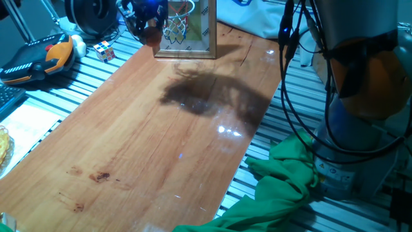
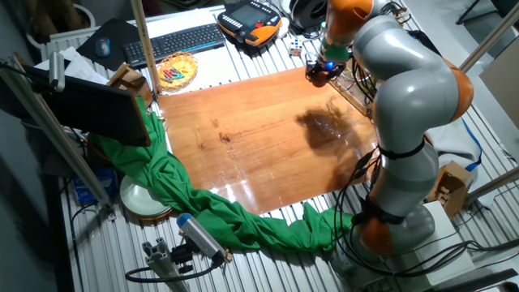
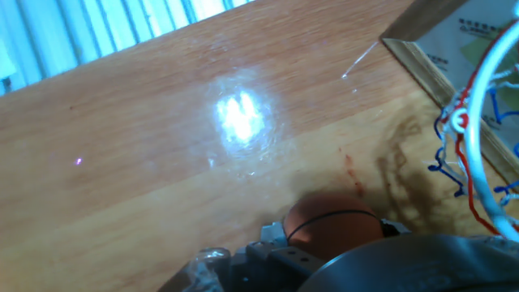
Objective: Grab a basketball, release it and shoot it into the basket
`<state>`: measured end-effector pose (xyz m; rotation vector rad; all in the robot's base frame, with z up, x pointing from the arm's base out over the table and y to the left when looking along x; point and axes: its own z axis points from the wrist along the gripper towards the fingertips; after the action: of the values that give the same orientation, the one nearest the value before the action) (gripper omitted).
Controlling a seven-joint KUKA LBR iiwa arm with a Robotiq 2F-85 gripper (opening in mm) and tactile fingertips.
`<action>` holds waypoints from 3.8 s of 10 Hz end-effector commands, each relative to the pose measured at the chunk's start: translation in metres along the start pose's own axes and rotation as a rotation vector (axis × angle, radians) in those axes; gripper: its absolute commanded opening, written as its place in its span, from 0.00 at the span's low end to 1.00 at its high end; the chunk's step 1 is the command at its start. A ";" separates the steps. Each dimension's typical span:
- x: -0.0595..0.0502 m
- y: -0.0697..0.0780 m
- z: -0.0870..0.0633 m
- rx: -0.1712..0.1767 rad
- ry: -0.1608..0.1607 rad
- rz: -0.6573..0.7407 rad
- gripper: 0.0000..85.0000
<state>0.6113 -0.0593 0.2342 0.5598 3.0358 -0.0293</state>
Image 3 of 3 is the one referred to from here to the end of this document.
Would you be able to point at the gripper right finger with pad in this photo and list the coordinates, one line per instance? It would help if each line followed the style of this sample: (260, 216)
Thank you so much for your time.
(393, 229)

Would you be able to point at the gripper left finger with pad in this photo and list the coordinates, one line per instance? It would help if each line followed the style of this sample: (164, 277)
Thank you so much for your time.
(275, 267)

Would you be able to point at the small orange toy basketball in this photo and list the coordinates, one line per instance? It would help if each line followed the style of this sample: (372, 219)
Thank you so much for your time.
(332, 235)

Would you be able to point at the white hoop with coloured net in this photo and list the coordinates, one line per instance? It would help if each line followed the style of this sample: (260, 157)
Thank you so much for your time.
(474, 158)

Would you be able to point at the wooden board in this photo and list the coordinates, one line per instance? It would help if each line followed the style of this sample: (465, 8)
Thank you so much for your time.
(162, 182)

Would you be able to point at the wooden frame backboard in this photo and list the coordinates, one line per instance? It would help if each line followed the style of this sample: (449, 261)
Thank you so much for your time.
(421, 69)

